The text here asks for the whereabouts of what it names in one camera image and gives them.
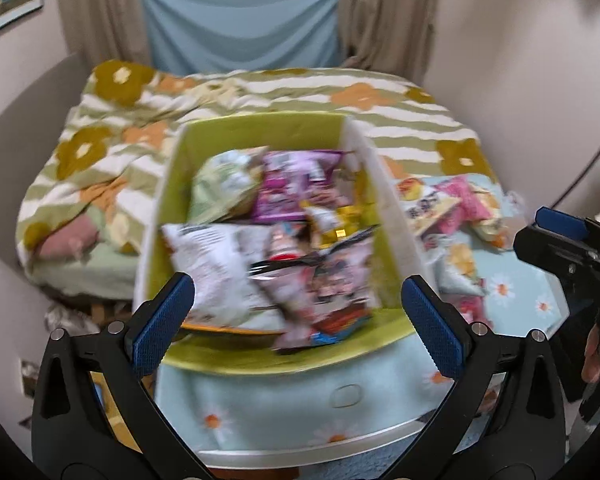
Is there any white snack packet black lettering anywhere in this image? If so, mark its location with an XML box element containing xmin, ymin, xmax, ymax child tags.
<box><xmin>405</xmin><ymin>187</ymin><xmax>463</xmax><ymax>236</ymax></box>

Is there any light green bed sheet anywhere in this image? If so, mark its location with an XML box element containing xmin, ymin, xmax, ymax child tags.
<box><xmin>30</xmin><ymin>255</ymin><xmax>141</xmax><ymax>301</ymax></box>

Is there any pink striped snack packet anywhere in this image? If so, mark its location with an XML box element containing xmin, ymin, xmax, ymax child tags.
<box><xmin>440</xmin><ymin>177</ymin><xmax>483</xmax><ymax>221</ymax></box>

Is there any thin black curved pole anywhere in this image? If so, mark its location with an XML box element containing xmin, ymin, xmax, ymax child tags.
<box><xmin>547</xmin><ymin>95</ymin><xmax>600</xmax><ymax>211</ymax></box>

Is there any light blue daisy tablecloth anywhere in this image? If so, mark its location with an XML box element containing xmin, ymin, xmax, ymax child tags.
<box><xmin>152</xmin><ymin>175</ymin><xmax>571</xmax><ymax>453</ymax></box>

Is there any purple snack packet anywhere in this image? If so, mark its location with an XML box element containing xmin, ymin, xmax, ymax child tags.
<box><xmin>252</xmin><ymin>150</ymin><xmax>343</xmax><ymax>223</ymax></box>

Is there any grey padded headboard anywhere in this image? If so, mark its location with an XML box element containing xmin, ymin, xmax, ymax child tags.
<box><xmin>0</xmin><ymin>52</ymin><xmax>88</xmax><ymax>291</ymax></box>

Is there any large white snack packet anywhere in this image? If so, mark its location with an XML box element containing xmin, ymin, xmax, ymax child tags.
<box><xmin>161</xmin><ymin>222</ymin><xmax>281</xmax><ymax>331</ymax></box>

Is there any green cardboard box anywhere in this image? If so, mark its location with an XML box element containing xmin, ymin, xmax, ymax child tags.
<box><xmin>132</xmin><ymin>111</ymin><xmax>438</xmax><ymax>376</ymax></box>

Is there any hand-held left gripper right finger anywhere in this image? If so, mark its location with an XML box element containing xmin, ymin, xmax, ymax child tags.
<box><xmin>385</xmin><ymin>275</ymin><xmax>567</xmax><ymax>480</ymax></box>

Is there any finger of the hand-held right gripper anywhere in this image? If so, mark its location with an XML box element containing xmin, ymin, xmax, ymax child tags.
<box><xmin>535</xmin><ymin>207</ymin><xmax>590</xmax><ymax>246</ymax></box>
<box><xmin>512</xmin><ymin>225</ymin><xmax>581</xmax><ymax>273</ymax></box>

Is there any red and white snack packet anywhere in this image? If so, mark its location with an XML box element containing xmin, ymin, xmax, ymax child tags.
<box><xmin>267</xmin><ymin>222</ymin><xmax>311</xmax><ymax>266</ymax></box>

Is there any pink cartoon snack packet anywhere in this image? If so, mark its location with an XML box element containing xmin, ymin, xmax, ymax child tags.
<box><xmin>252</xmin><ymin>225</ymin><xmax>381</xmax><ymax>353</ymax></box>

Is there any light blue hanging cloth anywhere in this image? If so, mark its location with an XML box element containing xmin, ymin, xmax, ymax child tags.
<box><xmin>139</xmin><ymin>0</ymin><xmax>342</xmax><ymax>75</ymax></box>

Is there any beige curtain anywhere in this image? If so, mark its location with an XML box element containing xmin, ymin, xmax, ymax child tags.
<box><xmin>55</xmin><ymin>0</ymin><xmax>153</xmax><ymax>68</ymax></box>
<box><xmin>337</xmin><ymin>0</ymin><xmax>443</xmax><ymax>86</ymax></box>

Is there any small yellow snack packet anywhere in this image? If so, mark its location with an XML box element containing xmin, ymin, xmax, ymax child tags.
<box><xmin>302</xmin><ymin>202</ymin><xmax>366</xmax><ymax>248</ymax></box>

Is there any person's right hand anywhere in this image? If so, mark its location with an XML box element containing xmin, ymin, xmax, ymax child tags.
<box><xmin>581</xmin><ymin>324</ymin><xmax>600</xmax><ymax>386</ymax></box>

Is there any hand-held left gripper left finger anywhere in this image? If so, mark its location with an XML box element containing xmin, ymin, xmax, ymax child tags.
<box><xmin>30</xmin><ymin>272</ymin><xmax>216</xmax><ymax>480</ymax></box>

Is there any silver blue snack packet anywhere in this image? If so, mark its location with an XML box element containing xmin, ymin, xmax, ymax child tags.
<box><xmin>435</xmin><ymin>240</ymin><xmax>487</xmax><ymax>296</ymax></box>

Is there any green and white snack packet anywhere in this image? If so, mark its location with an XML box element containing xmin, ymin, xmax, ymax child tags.
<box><xmin>187</xmin><ymin>147</ymin><xmax>271</xmax><ymax>223</ymax></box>

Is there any yellow bread snack packet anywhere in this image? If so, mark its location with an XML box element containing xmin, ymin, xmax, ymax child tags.
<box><xmin>472</xmin><ymin>185</ymin><xmax>513</xmax><ymax>251</ymax></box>

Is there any floral striped blanket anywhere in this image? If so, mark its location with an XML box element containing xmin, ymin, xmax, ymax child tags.
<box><xmin>15</xmin><ymin>60</ymin><xmax>501</xmax><ymax>286</ymax></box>

